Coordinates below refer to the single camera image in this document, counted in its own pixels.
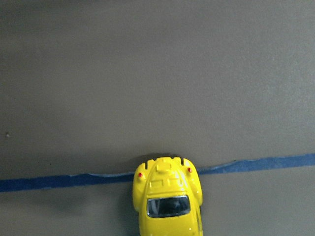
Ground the yellow beetle toy car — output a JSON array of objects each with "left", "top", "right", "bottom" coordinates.
[{"left": 132, "top": 157, "right": 203, "bottom": 236}]

